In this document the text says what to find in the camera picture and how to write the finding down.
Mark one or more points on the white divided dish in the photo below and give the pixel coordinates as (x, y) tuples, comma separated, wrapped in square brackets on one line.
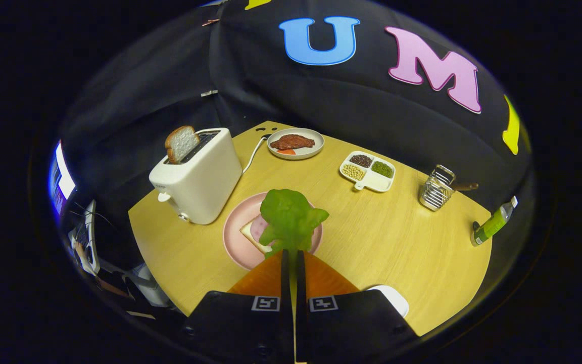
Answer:
[(379, 183)]

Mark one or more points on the computer monitor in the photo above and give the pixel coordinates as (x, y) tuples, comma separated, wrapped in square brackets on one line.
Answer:
[(61, 182)]

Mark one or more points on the brown steak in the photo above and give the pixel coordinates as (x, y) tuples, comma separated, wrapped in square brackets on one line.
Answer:
[(293, 141)]

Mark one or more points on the white oval plate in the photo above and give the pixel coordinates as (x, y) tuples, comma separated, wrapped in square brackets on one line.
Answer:
[(397, 303)]

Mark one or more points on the white round plate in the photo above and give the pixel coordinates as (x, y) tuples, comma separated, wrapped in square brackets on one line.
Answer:
[(296, 155)]

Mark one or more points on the pink cloth clip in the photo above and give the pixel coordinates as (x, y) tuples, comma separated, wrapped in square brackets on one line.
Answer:
[(210, 22)]

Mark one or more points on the pink ham slice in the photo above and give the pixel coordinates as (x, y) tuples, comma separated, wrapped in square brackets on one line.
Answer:
[(258, 227)]

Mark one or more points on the green lettuce leaf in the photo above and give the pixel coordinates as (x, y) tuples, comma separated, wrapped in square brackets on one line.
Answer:
[(291, 217)]

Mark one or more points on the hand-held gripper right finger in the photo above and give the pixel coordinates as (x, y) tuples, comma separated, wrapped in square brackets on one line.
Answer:
[(300, 283)]

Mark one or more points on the black backdrop cloth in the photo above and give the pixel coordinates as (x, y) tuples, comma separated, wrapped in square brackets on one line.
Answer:
[(321, 96)]

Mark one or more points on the pile of dark beans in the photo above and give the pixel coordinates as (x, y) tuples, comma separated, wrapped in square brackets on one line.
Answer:
[(360, 161)]

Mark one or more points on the white metal frame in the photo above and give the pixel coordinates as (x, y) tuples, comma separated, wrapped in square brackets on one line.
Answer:
[(90, 237)]

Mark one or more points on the untoasted white bread slice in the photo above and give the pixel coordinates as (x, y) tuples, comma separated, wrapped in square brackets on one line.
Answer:
[(248, 234)]

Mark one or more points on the green squeeze bottle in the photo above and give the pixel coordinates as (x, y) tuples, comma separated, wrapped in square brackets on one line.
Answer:
[(493, 223)]

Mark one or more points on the toasted bread slice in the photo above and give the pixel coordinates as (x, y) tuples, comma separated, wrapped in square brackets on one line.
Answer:
[(181, 144)]

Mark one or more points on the pile of yellow beans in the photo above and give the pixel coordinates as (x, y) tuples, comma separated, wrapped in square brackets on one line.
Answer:
[(353, 172)]

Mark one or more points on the pile of green beans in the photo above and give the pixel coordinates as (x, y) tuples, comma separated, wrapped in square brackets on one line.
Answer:
[(382, 169)]

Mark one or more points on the pink round plate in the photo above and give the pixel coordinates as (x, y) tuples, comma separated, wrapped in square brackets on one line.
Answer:
[(235, 237)]

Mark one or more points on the red tomato slice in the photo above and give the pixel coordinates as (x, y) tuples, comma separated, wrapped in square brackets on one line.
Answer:
[(286, 151)]

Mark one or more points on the white toaster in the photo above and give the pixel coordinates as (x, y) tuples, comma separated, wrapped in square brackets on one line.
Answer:
[(205, 177)]

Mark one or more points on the white cloth clip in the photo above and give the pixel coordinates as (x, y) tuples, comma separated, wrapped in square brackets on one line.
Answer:
[(208, 93)]

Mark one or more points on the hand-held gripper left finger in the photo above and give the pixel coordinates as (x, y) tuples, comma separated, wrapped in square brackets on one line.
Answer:
[(285, 283)]

